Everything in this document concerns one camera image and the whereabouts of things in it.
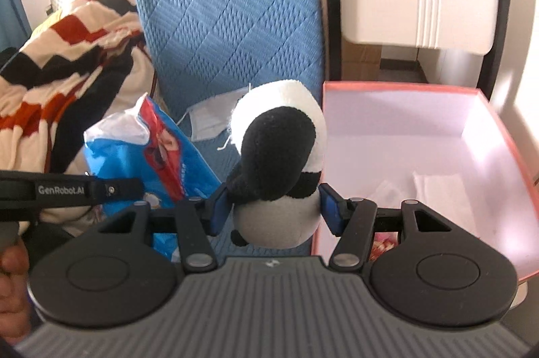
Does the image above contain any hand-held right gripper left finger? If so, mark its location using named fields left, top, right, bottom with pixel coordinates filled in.
left=95, top=183, right=232, bottom=273

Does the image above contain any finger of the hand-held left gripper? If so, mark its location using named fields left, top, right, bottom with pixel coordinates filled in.
left=84, top=178, right=146, bottom=208

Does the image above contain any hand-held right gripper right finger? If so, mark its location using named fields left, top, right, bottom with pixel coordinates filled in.
left=319, top=183, right=453, bottom=271

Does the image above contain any blue snack packet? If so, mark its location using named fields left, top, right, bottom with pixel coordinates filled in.
left=83, top=93, right=224, bottom=258

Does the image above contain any small red snack packet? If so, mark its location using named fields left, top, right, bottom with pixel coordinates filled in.
left=371, top=232, right=399, bottom=258

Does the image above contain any clear plastic packet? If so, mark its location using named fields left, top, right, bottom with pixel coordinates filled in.
left=375, top=179, right=415, bottom=211

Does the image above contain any panda plush toy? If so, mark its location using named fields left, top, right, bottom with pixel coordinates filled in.
left=225, top=79, right=328, bottom=249

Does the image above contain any white paper tissue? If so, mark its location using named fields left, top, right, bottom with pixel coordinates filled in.
left=413, top=171, right=476, bottom=232

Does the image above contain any pink cardboard box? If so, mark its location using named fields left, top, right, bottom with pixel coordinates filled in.
left=312, top=80, right=539, bottom=285

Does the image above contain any person's left hand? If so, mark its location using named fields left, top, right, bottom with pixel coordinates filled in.
left=0, top=243, right=35, bottom=343

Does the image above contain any white face mask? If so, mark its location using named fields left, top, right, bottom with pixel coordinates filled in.
left=185, top=86, right=249, bottom=142

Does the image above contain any red black white striped blanket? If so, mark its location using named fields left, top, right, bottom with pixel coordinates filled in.
left=0, top=0, right=158, bottom=236

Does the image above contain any blue quilted mat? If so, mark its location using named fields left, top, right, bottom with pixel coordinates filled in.
left=122, top=0, right=327, bottom=258

